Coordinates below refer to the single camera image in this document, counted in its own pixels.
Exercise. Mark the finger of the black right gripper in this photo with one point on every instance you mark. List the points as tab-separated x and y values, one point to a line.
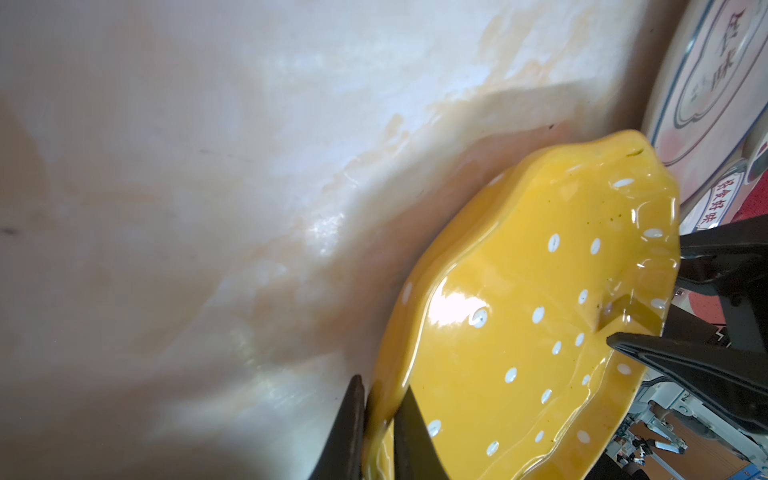
732	383
729	262

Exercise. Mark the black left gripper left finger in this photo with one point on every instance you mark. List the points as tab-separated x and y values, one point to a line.
341	456

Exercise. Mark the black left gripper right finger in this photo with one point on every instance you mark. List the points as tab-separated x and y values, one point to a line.
415	457

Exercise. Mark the yellow white-dotted plate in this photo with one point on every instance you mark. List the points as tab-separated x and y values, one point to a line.
500	331

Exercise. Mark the white plate with cloud emblem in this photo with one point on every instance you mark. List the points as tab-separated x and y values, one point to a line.
707	115

